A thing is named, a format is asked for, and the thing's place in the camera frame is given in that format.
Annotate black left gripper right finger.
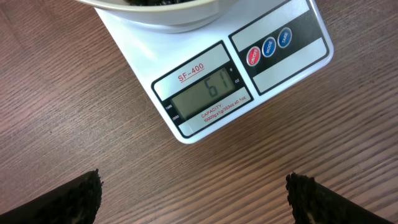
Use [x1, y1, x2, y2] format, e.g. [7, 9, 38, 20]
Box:
[285, 172, 392, 224]

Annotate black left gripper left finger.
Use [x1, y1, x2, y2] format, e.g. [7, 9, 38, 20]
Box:
[1, 169, 103, 224]

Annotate white digital kitchen scale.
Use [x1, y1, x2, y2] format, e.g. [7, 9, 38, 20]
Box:
[98, 0, 334, 144]

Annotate white bowl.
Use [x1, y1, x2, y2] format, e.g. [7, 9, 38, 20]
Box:
[77, 0, 237, 33]

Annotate black beans in bowl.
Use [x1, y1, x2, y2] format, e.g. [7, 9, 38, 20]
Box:
[125, 0, 192, 6]

